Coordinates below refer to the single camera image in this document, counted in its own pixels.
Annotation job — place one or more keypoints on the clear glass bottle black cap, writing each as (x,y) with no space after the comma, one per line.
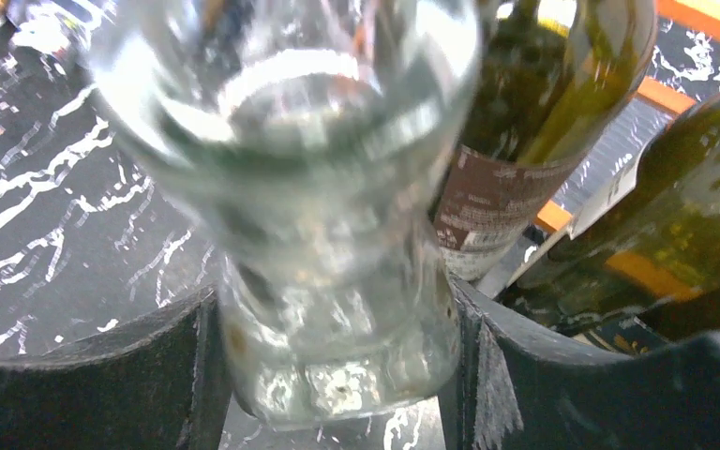
(307,139)

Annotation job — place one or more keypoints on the dark wine bottle cream label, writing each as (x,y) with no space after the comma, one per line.
(651,237)

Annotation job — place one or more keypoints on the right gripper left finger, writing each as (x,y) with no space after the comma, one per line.
(157,382)

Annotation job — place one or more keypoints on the orange wooden shelf rack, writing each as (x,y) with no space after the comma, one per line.
(685,69)

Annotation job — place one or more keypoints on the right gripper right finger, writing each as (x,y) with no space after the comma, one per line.
(521,386)

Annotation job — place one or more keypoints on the dark wine bottle brown label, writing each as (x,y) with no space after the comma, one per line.
(553,75)

